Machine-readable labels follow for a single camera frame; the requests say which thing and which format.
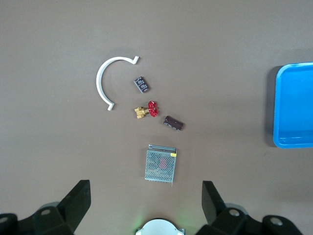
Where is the white curved plastic clamp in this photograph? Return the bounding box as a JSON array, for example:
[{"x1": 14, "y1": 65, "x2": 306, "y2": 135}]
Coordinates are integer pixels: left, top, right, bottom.
[{"x1": 96, "y1": 56, "x2": 140, "y2": 112}]

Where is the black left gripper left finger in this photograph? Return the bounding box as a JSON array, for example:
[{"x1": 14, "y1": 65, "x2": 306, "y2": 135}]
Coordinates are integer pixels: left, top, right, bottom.
[{"x1": 18, "y1": 180, "x2": 91, "y2": 235}]

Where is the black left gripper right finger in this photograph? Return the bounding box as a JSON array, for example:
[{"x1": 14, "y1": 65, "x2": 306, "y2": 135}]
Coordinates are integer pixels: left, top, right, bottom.
[{"x1": 197, "y1": 181, "x2": 267, "y2": 235}]

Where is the blue plastic tray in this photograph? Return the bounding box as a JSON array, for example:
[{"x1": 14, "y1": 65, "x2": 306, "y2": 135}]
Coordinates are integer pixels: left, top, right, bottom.
[{"x1": 272, "y1": 61, "x2": 313, "y2": 149}]

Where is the dark brown long capacitor block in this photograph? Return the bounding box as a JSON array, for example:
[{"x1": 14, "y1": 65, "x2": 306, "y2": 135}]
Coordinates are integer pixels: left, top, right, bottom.
[{"x1": 163, "y1": 115, "x2": 185, "y2": 132}]

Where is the perforated metal power supply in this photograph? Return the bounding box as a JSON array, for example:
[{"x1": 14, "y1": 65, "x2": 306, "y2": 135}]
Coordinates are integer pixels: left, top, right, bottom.
[{"x1": 144, "y1": 144, "x2": 178, "y2": 187}]

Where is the dark printed capacitor block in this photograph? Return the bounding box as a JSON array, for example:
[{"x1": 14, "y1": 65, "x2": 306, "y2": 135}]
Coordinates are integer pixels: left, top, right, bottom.
[{"x1": 133, "y1": 76, "x2": 151, "y2": 94}]

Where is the brass valve with red handwheel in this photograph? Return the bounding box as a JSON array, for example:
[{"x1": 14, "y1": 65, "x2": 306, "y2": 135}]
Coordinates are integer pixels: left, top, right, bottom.
[{"x1": 134, "y1": 100, "x2": 160, "y2": 119}]

